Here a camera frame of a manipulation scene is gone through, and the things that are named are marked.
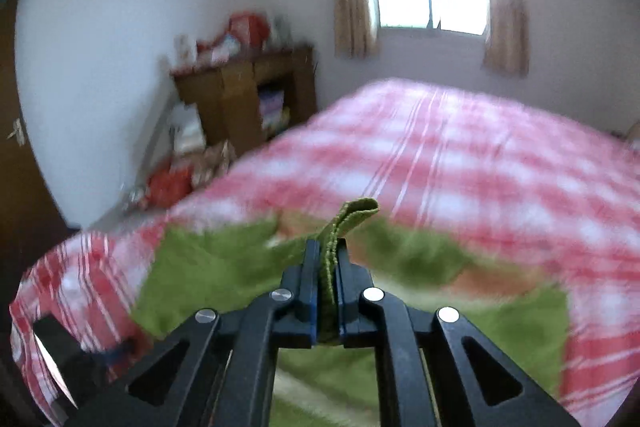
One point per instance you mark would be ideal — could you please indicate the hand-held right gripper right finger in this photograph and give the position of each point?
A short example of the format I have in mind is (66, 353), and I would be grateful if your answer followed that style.
(342, 289)

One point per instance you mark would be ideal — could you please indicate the wooden desk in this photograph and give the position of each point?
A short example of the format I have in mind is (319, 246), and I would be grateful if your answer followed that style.
(235, 92)

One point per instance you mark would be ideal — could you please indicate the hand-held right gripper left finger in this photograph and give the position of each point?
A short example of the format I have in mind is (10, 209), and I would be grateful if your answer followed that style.
(312, 279)

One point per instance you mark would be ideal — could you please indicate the bed with red plaid sheet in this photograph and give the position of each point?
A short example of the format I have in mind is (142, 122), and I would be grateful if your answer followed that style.
(450, 157)

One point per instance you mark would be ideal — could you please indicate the red bag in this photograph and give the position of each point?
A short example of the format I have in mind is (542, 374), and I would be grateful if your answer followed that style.
(170, 184)

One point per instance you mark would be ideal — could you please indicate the white paper bag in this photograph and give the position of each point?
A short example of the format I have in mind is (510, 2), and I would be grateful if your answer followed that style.
(187, 129)

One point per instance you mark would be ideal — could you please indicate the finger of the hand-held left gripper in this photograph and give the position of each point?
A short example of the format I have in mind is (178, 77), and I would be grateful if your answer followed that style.
(119, 351)

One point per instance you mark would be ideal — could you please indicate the green knit garment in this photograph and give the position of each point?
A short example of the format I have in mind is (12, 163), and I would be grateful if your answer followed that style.
(210, 267)

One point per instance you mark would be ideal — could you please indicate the stack of books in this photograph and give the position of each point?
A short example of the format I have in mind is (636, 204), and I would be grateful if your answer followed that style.
(272, 109)

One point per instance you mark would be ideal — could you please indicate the patterned bag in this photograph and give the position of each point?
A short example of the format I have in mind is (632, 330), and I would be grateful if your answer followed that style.
(215, 162)

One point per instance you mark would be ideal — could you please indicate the red packaging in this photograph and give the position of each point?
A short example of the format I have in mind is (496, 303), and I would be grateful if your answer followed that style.
(247, 29)

